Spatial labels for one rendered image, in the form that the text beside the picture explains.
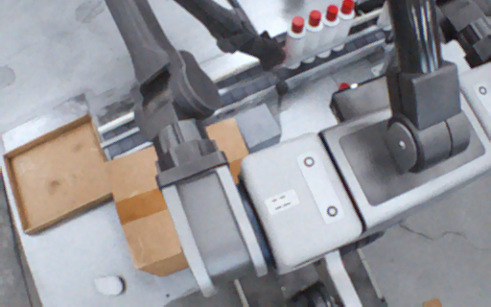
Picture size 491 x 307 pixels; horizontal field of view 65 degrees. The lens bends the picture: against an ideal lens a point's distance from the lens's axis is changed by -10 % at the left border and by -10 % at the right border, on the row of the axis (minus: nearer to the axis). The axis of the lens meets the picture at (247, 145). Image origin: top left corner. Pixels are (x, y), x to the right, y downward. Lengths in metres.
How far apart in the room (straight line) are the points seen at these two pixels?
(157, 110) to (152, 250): 0.38
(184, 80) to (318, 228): 0.26
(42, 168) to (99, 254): 0.32
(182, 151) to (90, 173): 0.78
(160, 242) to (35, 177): 0.58
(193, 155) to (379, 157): 0.22
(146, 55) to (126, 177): 0.38
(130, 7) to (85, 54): 0.84
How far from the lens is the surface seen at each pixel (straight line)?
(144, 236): 0.89
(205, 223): 0.48
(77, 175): 1.29
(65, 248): 1.25
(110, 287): 1.16
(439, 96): 0.44
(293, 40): 1.16
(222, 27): 0.97
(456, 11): 0.75
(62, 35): 1.56
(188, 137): 0.53
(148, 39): 0.62
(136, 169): 0.92
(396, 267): 2.09
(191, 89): 0.55
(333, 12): 1.16
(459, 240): 2.24
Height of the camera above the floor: 1.97
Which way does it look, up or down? 69 degrees down
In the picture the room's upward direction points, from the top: straight up
